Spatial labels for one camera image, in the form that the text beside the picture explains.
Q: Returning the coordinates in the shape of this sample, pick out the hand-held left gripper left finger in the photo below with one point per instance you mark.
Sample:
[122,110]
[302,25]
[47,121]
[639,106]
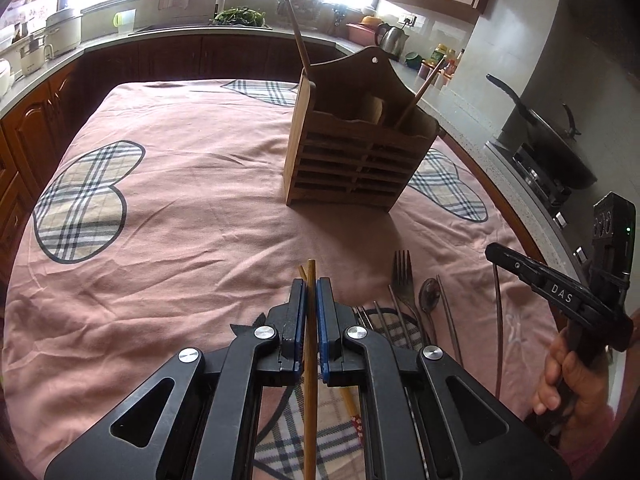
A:
[301,330]

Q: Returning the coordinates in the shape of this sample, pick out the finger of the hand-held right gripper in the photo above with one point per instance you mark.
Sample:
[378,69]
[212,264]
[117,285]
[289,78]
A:
[515,265]

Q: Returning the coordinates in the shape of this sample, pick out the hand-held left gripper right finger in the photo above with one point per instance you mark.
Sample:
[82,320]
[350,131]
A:
[321,330]

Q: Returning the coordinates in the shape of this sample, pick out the metal fork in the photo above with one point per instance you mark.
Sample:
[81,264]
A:
[363,316]
[405,285]

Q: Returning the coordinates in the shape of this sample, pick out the wooden chopstick with red end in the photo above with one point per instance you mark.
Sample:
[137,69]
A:
[350,407]

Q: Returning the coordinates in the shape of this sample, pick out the metal spoon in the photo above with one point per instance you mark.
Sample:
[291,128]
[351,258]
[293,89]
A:
[430,294]

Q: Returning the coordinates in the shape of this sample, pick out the wooden utensil holder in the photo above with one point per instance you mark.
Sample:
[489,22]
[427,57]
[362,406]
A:
[350,160]

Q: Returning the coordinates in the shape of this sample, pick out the person's right forearm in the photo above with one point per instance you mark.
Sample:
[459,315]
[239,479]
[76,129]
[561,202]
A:
[595,442]

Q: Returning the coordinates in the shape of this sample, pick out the person's right hand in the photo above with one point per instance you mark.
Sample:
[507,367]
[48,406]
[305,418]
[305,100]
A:
[550,380]

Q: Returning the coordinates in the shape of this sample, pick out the gas stove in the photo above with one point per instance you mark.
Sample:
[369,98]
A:
[542,185]

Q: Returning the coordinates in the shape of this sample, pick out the black wok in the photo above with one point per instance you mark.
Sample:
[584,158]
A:
[555,145]

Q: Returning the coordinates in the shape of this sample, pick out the grey stone countertop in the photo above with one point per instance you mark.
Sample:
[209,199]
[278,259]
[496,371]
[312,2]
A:
[475,125]

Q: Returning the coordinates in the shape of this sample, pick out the pink tablecloth with plaid hearts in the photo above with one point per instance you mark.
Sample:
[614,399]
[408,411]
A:
[200,210]

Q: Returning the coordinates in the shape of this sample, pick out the group of condiment bottles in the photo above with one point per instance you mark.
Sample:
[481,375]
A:
[447,62]

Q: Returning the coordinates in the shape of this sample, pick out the green bowl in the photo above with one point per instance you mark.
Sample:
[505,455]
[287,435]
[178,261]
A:
[413,60]

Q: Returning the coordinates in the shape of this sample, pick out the steel electric kettle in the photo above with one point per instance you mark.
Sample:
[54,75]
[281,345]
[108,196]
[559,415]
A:
[392,40]

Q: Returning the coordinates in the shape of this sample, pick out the pink plastic basin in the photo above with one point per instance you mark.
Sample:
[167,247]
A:
[362,35]

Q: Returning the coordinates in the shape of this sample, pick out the knife block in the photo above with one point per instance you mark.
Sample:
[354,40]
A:
[340,22]

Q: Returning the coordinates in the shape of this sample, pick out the wooden lower cabinets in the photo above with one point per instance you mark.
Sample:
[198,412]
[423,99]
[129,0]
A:
[150,60]

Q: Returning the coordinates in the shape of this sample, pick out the green leafy vegetables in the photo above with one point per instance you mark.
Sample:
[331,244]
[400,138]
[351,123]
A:
[239,16]

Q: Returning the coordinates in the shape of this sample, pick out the cloth on windowsill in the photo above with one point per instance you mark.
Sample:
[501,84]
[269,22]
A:
[175,2]

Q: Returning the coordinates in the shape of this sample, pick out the large cream electric cooker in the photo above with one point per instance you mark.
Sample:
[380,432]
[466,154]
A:
[65,32]

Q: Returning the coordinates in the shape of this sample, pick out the small white electric pot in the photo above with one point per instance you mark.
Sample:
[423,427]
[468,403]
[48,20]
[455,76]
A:
[34,57]

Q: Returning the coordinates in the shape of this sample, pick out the wall power outlet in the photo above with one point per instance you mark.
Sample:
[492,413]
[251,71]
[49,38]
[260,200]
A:
[409,20]

